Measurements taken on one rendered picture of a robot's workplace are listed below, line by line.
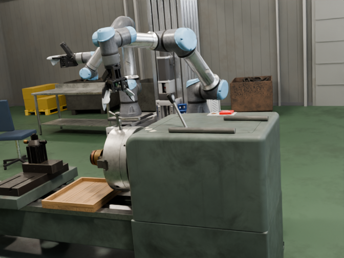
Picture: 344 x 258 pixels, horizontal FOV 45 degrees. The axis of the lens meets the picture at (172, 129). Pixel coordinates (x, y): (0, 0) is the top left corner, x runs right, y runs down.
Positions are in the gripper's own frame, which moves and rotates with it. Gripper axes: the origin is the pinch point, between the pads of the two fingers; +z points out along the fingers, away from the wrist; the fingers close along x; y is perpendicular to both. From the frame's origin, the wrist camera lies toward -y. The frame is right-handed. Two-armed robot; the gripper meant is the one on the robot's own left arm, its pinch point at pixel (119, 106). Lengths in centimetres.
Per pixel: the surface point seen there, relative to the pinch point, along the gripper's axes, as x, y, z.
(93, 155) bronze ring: -12.3, -15.1, 25.7
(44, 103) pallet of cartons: 146, -895, 230
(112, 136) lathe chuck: -5.7, -1.2, 13.6
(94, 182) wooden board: -10, -35, 50
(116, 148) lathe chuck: -7.1, 5.5, 17.1
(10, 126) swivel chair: -1, -432, 123
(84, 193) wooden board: -20, -21, 47
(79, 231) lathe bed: -31, -7, 57
